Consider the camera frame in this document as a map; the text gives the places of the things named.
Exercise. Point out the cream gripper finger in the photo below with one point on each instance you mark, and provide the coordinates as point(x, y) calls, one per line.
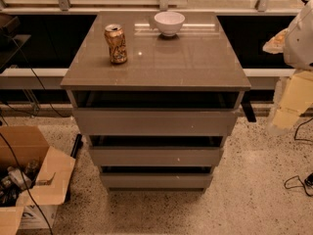
point(293, 96)

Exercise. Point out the grey top drawer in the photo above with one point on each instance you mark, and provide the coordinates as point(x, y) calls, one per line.
point(154, 123)

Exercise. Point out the grey drawer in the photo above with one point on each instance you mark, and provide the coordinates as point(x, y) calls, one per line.
point(156, 181)
point(154, 123)
point(156, 157)

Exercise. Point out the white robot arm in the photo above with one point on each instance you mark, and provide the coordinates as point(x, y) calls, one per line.
point(296, 41)

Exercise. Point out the grey drawer cabinet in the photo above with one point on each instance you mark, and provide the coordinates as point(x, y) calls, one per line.
point(196, 70)

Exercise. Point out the grey bottom drawer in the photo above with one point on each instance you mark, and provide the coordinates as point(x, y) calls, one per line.
point(156, 181)

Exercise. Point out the grey middle drawer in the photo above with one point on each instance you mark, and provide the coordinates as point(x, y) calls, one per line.
point(156, 157)

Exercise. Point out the open cardboard box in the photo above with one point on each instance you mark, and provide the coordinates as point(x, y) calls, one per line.
point(36, 207)

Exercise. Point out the white bowl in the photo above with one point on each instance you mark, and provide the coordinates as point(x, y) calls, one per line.
point(169, 23)

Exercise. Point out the crushed gold soda can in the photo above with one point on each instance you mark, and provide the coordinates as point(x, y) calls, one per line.
point(115, 38)

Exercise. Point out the trash in cardboard box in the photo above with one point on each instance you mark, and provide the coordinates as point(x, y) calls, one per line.
point(16, 181)

